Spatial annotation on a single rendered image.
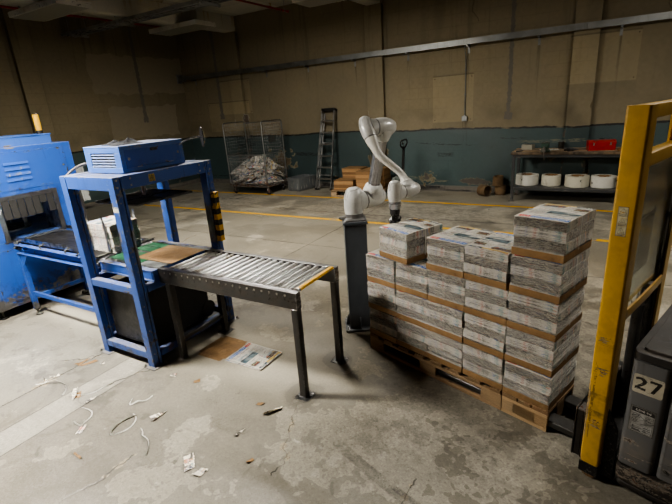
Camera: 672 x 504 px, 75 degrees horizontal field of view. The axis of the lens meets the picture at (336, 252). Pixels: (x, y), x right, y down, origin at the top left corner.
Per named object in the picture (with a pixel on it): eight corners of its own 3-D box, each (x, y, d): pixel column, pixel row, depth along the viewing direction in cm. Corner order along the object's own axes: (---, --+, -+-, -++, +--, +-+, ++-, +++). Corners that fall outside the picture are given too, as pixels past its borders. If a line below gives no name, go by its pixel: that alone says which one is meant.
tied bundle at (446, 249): (457, 254, 323) (458, 224, 316) (494, 263, 302) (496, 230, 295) (425, 269, 300) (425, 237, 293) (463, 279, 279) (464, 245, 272)
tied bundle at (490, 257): (494, 263, 302) (496, 230, 295) (536, 273, 281) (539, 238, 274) (462, 279, 279) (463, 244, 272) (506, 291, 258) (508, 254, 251)
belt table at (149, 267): (213, 256, 401) (212, 246, 398) (154, 282, 348) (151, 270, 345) (162, 248, 436) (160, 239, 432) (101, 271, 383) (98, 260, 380)
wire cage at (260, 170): (289, 189, 1116) (281, 118, 1062) (268, 195, 1049) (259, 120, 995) (252, 187, 1176) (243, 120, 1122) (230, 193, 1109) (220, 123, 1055)
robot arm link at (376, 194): (356, 204, 385) (376, 200, 396) (367, 212, 374) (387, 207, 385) (368, 115, 343) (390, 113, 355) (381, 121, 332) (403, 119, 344)
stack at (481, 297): (400, 330, 391) (397, 240, 365) (529, 384, 307) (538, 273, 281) (369, 347, 367) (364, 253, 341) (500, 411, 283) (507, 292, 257)
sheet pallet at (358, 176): (395, 191, 995) (394, 165, 977) (379, 198, 928) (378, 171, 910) (348, 189, 1055) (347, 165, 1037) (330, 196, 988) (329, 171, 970)
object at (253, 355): (282, 352, 368) (282, 351, 368) (261, 370, 345) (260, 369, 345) (248, 343, 387) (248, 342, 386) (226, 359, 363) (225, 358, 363)
